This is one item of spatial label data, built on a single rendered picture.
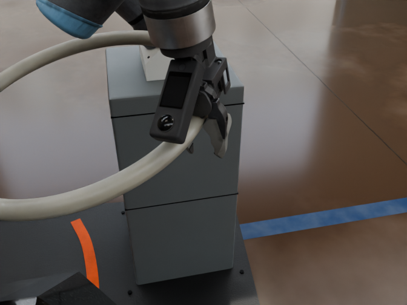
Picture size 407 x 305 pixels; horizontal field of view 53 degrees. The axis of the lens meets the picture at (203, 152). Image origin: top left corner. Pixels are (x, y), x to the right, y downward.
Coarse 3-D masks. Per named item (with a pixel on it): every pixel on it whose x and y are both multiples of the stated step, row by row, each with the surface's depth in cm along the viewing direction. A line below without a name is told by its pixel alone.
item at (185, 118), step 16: (176, 64) 56; (192, 64) 55; (176, 80) 55; (192, 80) 55; (160, 96) 56; (176, 96) 55; (192, 96) 55; (160, 112) 55; (176, 112) 54; (192, 112) 55; (160, 128) 54; (176, 128) 53
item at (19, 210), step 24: (48, 48) 87; (72, 48) 88; (24, 72) 85; (192, 120) 61; (168, 144) 58; (144, 168) 56; (72, 192) 54; (96, 192) 54; (120, 192) 55; (0, 216) 55; (24, 216) 54; (48, 216) 54
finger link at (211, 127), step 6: (228, 114) 66; (210, 120) 61; (228, 120) 66; (204, 126) 63; (210, 126) 62; (216, 126) 62; (228, 126) 66; (210, 132) 63; (216, 132) 62; (228, 132) 66; (216, 138) 63; (216, 144) 64; (222, 144) 64; (216, 150) 65; (222, 150) 65; (222, 156) 67
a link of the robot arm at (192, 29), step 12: (204, 12) 50; (156, 24) 50; (168, 24) 50; (180, 24) 50; (192, 24) 50; (204, 24) 51; (156, 36) 52; (168, 36) 51; (180, 36) 51; (192, 36) 51; (204, 36) 52; (168, 48) 52; (180, 48) 52
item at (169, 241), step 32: (128, 64) 134; (128, 96) 116; (224, 96) 122; (128, 128) 122; (128, 160) 128; (192, 160) 134; (224, 160) 136; (128, 192) 135; (160, 192) 138; (192, 192) 142; (224, 192) 145; (128, 224) 144; (160, 224) 147; (192, 224) 150; (224, 224) 154; (160, 256) 157; (192, 256) 161; (224, 256) 165
